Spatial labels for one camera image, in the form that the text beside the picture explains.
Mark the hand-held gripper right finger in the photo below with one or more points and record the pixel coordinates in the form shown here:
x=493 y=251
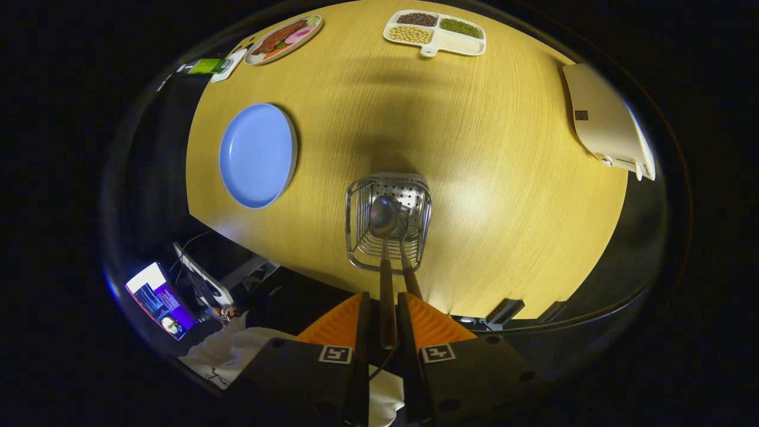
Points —
x=409 y=338

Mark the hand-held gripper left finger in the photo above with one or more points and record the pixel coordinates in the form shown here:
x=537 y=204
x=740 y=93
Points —
x=363 y=332

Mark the black table leg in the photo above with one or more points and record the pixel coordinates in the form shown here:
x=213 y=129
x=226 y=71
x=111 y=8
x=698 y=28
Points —
x=504 y=312

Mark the person's white clothing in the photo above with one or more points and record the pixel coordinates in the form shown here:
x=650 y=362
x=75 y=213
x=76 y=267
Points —
x=237 y=350

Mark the perforated metal basket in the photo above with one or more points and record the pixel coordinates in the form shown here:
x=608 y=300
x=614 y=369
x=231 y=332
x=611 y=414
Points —
x=409 y=190

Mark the white laptop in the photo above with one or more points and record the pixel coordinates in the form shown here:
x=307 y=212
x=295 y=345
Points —
x=201 y=281

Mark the blue plate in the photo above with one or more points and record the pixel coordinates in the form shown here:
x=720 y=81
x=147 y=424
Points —
x=258 y=154

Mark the lit computer monitor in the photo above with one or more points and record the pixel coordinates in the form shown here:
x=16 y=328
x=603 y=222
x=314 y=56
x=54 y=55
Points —
x=157 y=296

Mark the white toaster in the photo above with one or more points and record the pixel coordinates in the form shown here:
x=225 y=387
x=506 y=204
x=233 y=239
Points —
x=599 y=118

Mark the white square coaster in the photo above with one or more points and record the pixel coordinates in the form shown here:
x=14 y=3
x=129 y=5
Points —
x=237 y=62

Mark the white divided dish of beans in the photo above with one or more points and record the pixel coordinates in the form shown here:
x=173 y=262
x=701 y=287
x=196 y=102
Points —
x=456 y=42

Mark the plate of meat and vegetables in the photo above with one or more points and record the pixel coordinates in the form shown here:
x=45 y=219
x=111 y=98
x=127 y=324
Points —
x=278 y=38

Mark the green plastic bottle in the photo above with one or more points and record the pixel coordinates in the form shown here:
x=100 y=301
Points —
x=207 y=66

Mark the grey desk frame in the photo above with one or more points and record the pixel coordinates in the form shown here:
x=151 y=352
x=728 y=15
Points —
x=249 y=270

